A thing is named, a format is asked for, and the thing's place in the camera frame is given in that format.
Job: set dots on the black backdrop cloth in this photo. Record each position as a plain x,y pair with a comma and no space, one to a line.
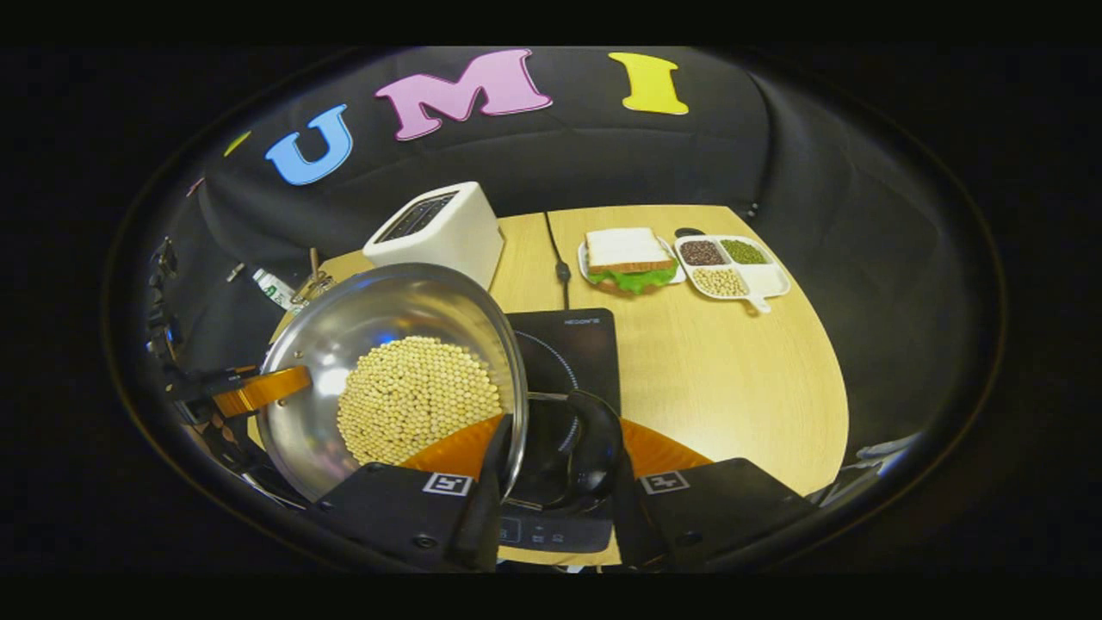
818,172

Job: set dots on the white divided dish of beans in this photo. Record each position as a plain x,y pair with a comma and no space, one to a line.
762,280

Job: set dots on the silver clip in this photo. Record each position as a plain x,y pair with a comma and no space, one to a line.
235,272

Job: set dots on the white plastic bottle green label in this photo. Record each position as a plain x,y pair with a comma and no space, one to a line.
274,290

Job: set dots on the pile of yellow soybeans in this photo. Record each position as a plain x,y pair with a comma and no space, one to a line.
413,396

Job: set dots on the sandwich with lettuce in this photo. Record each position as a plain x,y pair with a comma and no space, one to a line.
624,250

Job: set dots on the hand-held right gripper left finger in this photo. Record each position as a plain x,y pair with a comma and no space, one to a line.
491,517

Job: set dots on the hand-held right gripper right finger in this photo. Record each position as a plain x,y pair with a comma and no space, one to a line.
628,525

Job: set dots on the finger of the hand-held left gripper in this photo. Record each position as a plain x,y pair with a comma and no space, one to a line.
267,389

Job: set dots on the white toaster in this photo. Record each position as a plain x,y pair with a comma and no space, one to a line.
456,232

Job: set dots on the black induction cooktop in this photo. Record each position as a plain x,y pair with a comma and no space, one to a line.
585,344

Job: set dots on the stainless steel pot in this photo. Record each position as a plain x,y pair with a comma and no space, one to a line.
387,301

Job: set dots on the wooden utensil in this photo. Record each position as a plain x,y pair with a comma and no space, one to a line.
314,261

